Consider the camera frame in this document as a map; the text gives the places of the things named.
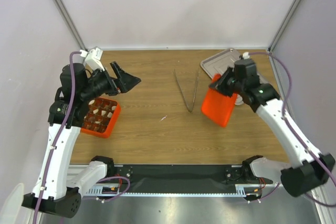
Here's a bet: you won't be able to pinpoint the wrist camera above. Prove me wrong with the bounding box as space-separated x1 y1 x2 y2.
80 47 105 71
239 52 250 60

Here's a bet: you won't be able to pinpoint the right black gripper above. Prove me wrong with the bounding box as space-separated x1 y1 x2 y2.
208 66 245 98

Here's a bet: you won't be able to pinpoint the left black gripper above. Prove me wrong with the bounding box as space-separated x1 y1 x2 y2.
80 61 140 102

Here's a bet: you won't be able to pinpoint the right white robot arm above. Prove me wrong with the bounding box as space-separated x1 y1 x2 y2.
202 58 335 197

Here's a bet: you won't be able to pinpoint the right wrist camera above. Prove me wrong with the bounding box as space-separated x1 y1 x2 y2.
239 52 250 60

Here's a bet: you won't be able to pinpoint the orange box lid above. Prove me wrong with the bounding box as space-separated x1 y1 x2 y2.
201 88 237 127

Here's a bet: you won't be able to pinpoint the grey cable duct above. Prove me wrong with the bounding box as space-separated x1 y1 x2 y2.
78 184 263 197

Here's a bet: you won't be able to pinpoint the metal tray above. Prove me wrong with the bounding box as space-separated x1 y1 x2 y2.
201 49 271 108

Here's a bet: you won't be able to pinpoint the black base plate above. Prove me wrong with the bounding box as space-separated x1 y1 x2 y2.
112 164 271 186

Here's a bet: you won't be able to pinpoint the aluminium frame rail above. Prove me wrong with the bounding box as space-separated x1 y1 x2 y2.
67 165 90 183

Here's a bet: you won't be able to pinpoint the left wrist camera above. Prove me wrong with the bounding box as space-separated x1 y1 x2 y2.
80 47 105 71

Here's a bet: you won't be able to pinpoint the orange compartment chocolate box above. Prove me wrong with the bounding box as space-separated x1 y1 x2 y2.
81 97 121 138

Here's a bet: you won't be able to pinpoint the metal tongs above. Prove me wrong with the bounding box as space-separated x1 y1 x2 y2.
173 69 200 113

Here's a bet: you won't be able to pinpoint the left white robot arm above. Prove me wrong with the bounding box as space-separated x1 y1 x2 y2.
22 62 141 218

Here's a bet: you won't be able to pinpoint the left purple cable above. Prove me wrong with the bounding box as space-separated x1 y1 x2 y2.
33 50 131 224

